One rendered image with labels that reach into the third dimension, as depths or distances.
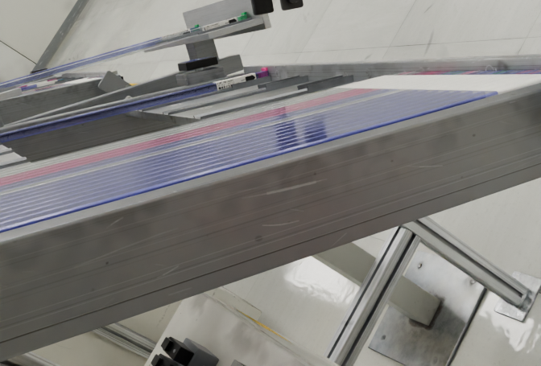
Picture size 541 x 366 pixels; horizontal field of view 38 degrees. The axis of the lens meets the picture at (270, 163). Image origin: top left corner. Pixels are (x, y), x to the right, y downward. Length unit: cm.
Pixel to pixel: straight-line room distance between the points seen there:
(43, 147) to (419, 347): 94
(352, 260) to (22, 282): 119
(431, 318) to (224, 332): 74
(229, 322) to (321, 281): 105
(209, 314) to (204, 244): 68
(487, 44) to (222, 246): 175
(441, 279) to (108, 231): 137
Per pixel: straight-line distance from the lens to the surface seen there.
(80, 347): 201
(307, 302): 211
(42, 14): 865
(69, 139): 112
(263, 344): 98
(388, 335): 180
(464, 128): 53
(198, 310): 116
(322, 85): 89
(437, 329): 170
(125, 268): 44
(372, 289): 138
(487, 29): 220
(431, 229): 142
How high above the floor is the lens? 112
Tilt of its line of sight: 24 degrees down
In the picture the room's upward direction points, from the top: 56 degrees counter-clockwise
